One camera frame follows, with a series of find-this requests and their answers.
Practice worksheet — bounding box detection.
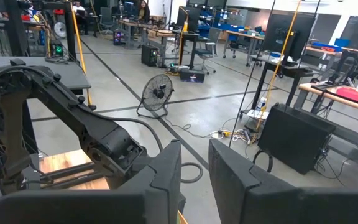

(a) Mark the long black cable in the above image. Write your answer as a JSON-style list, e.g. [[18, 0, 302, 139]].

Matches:
[[228, 0, 276, 149]]

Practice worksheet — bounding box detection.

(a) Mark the black monitor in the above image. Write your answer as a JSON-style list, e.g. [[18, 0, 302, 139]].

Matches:
[[262, 13, 317, 62]]

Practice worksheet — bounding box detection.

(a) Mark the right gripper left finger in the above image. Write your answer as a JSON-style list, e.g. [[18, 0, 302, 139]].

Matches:
[[0, 139, 183, 224]]

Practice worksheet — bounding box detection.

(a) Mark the black floor box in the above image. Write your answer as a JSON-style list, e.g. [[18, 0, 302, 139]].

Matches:
[[180, 68, 206, 84]]

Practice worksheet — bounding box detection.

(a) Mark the black floor fan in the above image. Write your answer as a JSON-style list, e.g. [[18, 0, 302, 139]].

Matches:
[[135, 73, 175, 120]]

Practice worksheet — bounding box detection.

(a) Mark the white power strip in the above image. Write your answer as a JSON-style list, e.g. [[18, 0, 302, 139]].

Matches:
[[209, 129, 252, 144]]

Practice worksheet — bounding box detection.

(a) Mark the yellow plastic bin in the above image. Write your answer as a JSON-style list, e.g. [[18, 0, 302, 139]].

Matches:
[[176, 210, 188, 224]]

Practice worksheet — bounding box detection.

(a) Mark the black standing desk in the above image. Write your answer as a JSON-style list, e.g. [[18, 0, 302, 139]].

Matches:
[[250, 54, 318, 110]]

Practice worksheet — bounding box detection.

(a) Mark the small black computer tower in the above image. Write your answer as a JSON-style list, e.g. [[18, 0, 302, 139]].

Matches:
[[140, 44, 159, 67]]

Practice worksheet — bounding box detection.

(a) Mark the large black computer tower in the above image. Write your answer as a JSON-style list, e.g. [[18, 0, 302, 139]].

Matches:
[[257, 103, 337, 175]]

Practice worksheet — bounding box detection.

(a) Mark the wooden table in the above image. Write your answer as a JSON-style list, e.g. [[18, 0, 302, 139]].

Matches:
[[298, 81, 358, 116]]

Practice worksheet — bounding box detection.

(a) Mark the black aluminium frame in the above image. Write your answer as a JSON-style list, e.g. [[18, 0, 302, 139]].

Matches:
[[0, 152, 111, 215]]

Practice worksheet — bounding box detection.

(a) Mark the grey office chair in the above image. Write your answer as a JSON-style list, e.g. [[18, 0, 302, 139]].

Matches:
[[195, 27, 223, 75]]

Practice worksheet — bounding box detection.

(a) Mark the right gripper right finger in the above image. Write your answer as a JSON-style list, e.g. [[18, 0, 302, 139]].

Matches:
[[209, 139, 358, 224]]

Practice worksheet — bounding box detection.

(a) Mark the yellow cable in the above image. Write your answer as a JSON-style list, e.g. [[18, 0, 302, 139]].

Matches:
[[254, 0, 303, 146], [70, 1, 93, 106]]

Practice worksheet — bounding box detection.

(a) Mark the person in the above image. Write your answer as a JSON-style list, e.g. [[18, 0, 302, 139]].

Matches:
[[137, 0, 151, 23], [72, 1, 89, 19]]

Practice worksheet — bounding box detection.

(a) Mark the plastic water bottle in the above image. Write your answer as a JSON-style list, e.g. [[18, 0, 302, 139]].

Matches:
[[256, 96, 267, 111]]

